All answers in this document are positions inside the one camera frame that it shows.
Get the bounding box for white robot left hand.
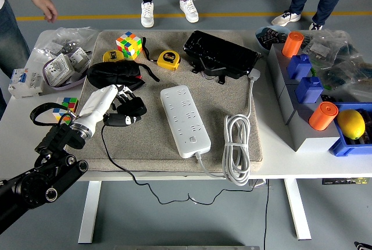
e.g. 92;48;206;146
72;84;143;140

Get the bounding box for person's left hand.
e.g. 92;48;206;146
28;0;59;24

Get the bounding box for thin black plug cord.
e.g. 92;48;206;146
100;124;264;206

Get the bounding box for black plug adapter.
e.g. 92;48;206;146
116;96;148;117

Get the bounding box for white power strip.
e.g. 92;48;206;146
160;84;212;159

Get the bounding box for colourful puzzle cube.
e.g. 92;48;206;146
55;97;80;123
116;31;143;60

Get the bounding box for black fabric pouch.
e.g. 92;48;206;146
86;60;160;94

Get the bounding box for clear bag of screws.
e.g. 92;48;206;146
33;26;98;62

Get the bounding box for flat yellow tape measure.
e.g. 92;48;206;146
102;49;124;62

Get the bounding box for grey-brown mat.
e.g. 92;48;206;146
68;30;264;174

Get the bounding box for black table control panel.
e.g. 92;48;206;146
321;177;367;186

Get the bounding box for white table leg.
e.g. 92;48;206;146
283;178;312;241
78;180;102;244

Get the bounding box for white circuit breaker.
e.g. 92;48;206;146
8;67;45;99

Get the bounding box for blue plastic bin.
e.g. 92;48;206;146
328;101;372;157

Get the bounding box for yellow lemon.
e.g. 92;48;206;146
337;109;366;140

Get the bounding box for grey block holder box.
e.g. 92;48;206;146
267;42;341;152

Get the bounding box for orange cylinder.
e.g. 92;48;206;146
281;31;305;58
308;101;339;131

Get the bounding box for blue block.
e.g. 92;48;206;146
294;76;324;104
287;53;312;81

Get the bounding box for clear bags of parts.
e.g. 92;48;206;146
302;28;372;104

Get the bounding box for light blue bowl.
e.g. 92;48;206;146
255;26;291;53

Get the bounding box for white wall socket panel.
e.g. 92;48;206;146
44;52;77;87
69;47;91;72

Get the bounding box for yellow tape measure with strap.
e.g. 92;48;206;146
141;36;181;72

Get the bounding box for black hanging cable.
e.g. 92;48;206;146
263;178;270;250

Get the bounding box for white power strip cable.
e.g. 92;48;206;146
195;67;262;187

